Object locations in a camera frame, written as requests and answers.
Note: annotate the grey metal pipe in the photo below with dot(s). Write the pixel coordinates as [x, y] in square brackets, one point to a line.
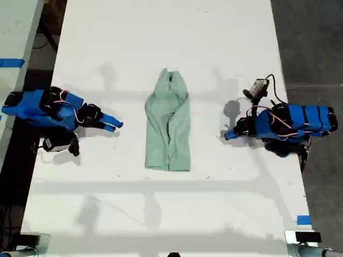
[313, 251]
[18, 253]

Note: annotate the short blue tape strip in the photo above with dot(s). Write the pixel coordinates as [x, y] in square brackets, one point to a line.
[303, 220]

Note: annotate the white side table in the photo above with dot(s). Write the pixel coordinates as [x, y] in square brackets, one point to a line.
[16, 32]

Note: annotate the black and grey camera box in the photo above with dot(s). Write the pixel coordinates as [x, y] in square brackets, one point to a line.
[256, 87]

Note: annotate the small black round object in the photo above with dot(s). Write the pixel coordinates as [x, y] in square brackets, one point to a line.
[173, 254]

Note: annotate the black and white camera box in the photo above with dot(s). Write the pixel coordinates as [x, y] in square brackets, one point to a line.
[57, 144]

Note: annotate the long blue tape strip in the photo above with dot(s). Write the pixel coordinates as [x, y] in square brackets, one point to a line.
[12, 62]

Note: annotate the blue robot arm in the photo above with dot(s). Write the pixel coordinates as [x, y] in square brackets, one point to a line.
[302, 120]
[32, 107]

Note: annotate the small black box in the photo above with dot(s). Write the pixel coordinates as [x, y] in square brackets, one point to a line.
[30, 239]
[308, 237]

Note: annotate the pale green T-shirt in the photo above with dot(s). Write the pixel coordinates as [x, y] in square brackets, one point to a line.
[167, 128]

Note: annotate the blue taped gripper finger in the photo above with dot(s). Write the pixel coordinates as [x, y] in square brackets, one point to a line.
[231, 134]
[108, 128]
[112, 120]

